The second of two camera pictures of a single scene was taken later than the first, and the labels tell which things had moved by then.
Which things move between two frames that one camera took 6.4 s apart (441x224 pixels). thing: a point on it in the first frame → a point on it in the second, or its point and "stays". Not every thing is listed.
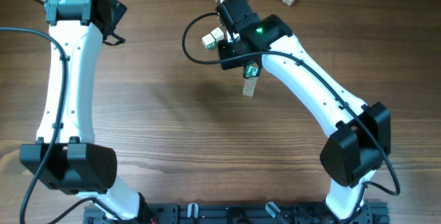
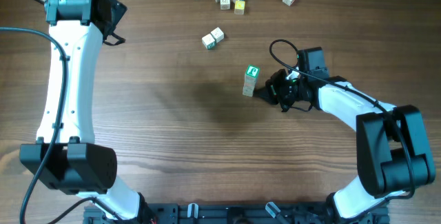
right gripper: [222, 48] → [272, 89]
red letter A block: [249, 86] stays
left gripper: [122, 9] stays
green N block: [252, 69] stays
